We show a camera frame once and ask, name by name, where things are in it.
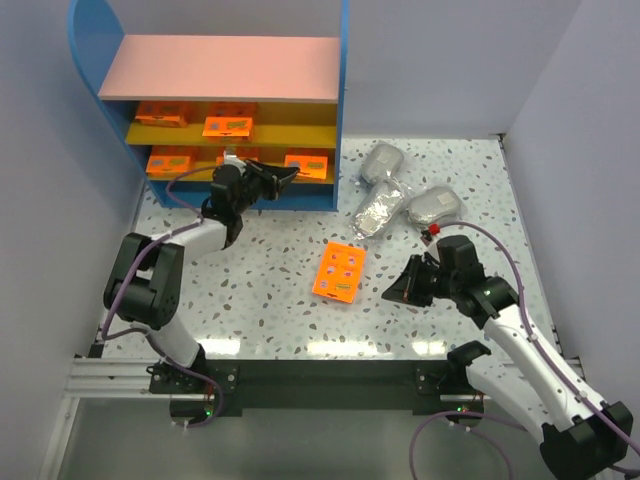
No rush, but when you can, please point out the orange sponge box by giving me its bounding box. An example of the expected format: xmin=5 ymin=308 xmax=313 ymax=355
xmin=134 ymin=101 xmax=192 ymax=128
xmin=284 ymin=148 xmax=329 ymax=181
xmin=146 ymin=145 xmax=199 ymax=179
xmin=216 ymin=146 xmax=260 ymax=165
xmin=202 ymin=102 xmax=258 ymax=144

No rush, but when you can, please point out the orange sponge box hidden lowest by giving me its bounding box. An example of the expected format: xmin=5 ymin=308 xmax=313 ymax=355
xmin=312 ymin=242 xmax=366 ymax=304

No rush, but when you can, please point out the orange sponge box bottom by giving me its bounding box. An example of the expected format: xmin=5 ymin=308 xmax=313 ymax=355
xmin=202 ymin=102 xmax=258 ymax=144

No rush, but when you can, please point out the silver sponge pack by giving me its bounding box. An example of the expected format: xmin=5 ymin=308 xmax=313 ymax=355
xmin=356 ymin=142 xmax=407 ymax=189
xmin=407 ymin=186 xmax=463 ymax=229
xmin=351 ymin=179 xmax=414 ymax=240

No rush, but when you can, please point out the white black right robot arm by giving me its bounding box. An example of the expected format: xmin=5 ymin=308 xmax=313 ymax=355
xmin=382 ymin=235 xmax=633 ymax=479

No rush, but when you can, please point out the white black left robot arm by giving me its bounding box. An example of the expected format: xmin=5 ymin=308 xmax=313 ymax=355
xmin=100 ymin=157 xmax=300 ymax=389

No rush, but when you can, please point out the orange sponge box on shelf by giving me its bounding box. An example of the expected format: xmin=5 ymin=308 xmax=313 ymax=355
xmin=146 ymin=145 xmax=199 ymax=179

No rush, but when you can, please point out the blue pink yellow shelf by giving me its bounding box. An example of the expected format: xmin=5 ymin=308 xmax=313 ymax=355
xmin=67 ymin=1 xmax=349 ymax=211

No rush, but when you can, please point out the silver sponge pack top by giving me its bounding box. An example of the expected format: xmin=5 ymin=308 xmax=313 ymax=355
xmin=356 ymin=142 xmax=407 ymax=189

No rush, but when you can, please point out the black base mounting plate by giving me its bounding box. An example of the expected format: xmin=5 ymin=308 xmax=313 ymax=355
xmin=146 ymin=359 xmax=475 ymax=421

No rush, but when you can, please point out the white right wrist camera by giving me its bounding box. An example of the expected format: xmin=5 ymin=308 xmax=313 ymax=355
xmin=421 ymin=230 xmax=439 ymax=260

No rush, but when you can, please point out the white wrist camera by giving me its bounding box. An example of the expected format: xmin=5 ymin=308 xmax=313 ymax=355
xmin=223 ymin=149 xmax=245 ymax=169
xmin=421 ymin=230 xmax=439 ymax=260

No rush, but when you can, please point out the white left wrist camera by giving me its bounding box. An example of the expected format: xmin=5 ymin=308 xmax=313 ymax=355
xmin=223 ymin=149 xmax=245 ymax=169

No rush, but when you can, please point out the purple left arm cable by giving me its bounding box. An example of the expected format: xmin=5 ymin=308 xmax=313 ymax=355
xmin=99 ymin=167 xmax=232 ymax=430

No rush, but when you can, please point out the aluminium frame rail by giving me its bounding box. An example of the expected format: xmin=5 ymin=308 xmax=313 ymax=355
xmin=38 ymin=358 xmax=153 ymax=479

